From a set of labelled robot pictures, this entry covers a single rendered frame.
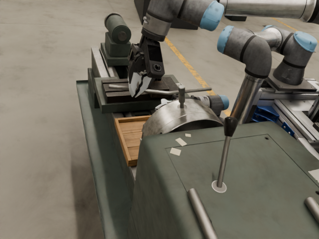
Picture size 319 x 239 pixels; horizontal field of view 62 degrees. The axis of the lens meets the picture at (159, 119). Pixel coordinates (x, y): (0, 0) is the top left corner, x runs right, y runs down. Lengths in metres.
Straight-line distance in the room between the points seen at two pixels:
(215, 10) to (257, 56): 0.39
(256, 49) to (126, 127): 0.70
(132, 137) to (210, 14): 0.74
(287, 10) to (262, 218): 0.58
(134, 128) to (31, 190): 1.16
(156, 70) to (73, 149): 1.88
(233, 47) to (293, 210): 0.67
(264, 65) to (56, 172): 1.80
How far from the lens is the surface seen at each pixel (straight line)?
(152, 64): 0.73
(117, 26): 1.88
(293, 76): 1.51
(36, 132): 2.74
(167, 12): 0.75
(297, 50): 1.48
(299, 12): 0.92
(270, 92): 1.51
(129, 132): 1.32
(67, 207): 2.12
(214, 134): 0.80
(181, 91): 0.87
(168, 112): 0.91
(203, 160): 0.71
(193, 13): 0.74
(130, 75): 0.80
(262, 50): 1.10
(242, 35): 1.13
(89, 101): 2.14
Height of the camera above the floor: 1.74
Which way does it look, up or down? 37 degrees down
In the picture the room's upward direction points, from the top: 10 degrees clockwise
